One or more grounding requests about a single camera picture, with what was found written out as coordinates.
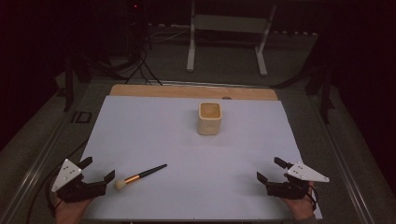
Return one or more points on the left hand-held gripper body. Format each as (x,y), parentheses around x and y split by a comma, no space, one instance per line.
(67,174)

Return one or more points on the black stand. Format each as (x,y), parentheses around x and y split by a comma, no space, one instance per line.
(323,90)
(70,84)

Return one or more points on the person's left hand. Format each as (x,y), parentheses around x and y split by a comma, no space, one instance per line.
(70,213)

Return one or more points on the beige square cup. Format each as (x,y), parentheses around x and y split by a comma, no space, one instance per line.
(210,119)

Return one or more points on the metal floor rail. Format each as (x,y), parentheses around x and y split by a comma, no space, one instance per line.
(342,161)
(34,168)

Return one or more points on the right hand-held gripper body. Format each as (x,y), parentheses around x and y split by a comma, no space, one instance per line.
(303,174)

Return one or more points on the white mat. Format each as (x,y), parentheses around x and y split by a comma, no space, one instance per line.
(186,161)

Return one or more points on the black tape floor mark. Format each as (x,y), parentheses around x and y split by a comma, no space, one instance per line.
(81,117)

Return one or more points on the white metal stand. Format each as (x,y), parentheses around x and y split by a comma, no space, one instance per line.
(229,23)

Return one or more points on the person's right hand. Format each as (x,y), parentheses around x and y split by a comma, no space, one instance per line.
(300,207)

